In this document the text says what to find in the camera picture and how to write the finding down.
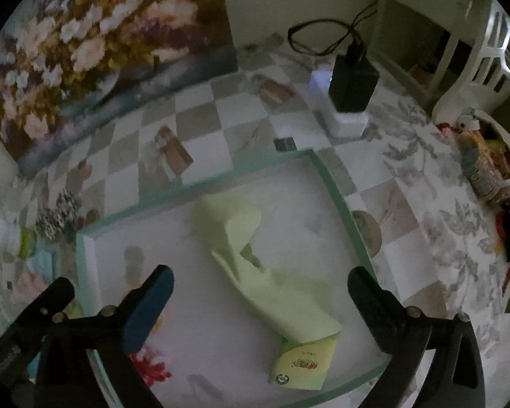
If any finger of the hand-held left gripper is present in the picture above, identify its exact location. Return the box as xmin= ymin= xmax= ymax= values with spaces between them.
xmin=0 ymin=277 xmax=76 ymax=387

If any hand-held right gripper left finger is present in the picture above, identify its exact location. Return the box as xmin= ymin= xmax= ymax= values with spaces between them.
xmin=33 ymin=265 xmax=175 ymax=408

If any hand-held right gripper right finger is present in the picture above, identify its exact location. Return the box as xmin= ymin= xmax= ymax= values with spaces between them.
xmin=347 ymin=266 xmax=487 ymax=408

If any pink fluffy cloth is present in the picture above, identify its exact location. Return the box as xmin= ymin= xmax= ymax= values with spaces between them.
xmin=8 ymin=270 xmax=52 ymax=302

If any red and white scrunchie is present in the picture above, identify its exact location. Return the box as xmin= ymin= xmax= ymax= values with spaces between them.
xmin=130 ymin=344 xmax=173 ymax=385

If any green-edged white tray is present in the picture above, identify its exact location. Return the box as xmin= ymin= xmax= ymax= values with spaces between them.
xmin=75 ymin=149 xmax=392 ymax=408

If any light green cloth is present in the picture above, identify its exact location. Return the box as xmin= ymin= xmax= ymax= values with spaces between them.
xmin=191 ymin=193 xmax=341 ymax=345

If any green tissue packet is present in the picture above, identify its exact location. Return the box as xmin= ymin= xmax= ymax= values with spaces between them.
xmin=268 ymin=331 xmax=341 ymax=392

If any teal wipes pack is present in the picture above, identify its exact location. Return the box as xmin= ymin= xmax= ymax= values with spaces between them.
xmin=25 ymin=250 xmax=56 ymax=290

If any leopard print scrunchie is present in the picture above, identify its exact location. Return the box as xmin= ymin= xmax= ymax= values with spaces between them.
xmin=36 ymin=189 xmax=79 ymax=239

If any checkered printed tablecloth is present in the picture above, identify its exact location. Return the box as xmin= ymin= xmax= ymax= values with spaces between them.
xmin=0 ymin=38 xmax=510 ymax=408

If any bag of colourful items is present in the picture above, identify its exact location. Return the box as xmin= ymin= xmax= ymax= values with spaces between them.
xmin=438 ymin=108 xmax=510 ymax=205

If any white power strip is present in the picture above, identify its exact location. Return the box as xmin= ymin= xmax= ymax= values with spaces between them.
xmin=310 ymin=65 xmax=368 ymax=139

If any black power adapter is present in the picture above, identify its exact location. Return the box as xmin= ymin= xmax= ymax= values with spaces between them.
xmin=328 ymin=36 xmax=380 ymax=115

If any white wooden chair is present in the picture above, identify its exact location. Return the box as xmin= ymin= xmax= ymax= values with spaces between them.
xmin=376 ymin=0 xmax=485 ymax=103

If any flower painting canvas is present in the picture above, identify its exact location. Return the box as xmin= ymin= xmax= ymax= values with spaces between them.
xmin=0 ymin=0 xmax=239 ymax=177

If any black cable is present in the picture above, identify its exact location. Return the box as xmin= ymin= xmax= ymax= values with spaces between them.
xmin=288 ymin=2 xmax=379 ymax=57

